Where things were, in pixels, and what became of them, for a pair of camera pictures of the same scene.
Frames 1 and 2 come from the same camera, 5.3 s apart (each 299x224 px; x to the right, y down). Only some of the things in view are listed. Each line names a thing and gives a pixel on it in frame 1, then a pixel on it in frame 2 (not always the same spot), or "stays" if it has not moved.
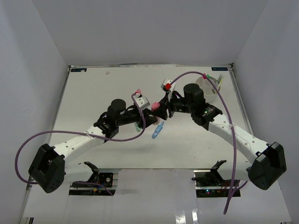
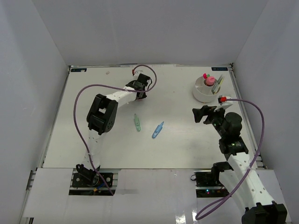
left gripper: x=149 y=120 → x=144 y=96
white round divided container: x=207 y=86 stays
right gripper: x=161 y=112 → x=206 y=110
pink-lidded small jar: x=155 y=106 → x=210 y=80
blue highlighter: x=157 y=130 stays
